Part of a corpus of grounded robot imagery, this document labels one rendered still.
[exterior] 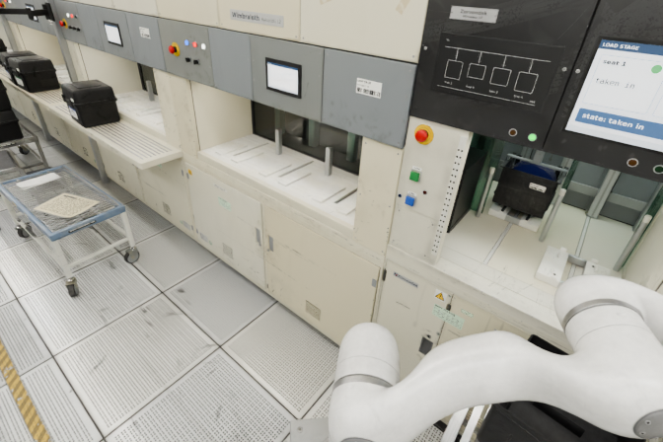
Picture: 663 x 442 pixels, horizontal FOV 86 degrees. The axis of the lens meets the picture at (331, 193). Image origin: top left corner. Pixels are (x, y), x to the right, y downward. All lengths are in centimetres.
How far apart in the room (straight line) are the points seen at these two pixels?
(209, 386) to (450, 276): 132
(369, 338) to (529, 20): 83
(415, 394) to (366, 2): 106
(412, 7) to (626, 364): 96
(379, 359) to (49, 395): 190
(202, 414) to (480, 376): 158
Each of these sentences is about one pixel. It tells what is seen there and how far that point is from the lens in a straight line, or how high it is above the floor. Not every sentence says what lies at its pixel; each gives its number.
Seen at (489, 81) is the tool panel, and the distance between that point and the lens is 110.
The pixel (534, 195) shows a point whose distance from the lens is 172.
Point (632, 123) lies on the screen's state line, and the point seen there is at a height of 152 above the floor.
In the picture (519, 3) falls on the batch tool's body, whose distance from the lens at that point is 108.
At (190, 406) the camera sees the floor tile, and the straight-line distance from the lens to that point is 206.
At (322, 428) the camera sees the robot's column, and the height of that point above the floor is 76.
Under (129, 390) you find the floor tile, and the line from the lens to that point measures 221.
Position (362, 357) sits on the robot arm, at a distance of 70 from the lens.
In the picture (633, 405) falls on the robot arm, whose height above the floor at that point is 135.
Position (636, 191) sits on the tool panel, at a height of 103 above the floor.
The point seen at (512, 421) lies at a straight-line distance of 105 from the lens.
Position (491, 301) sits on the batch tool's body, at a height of 85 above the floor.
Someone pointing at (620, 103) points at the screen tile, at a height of 156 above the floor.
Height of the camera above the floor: 175
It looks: 30 degrees down
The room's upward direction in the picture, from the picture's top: 4 degrees clockwise
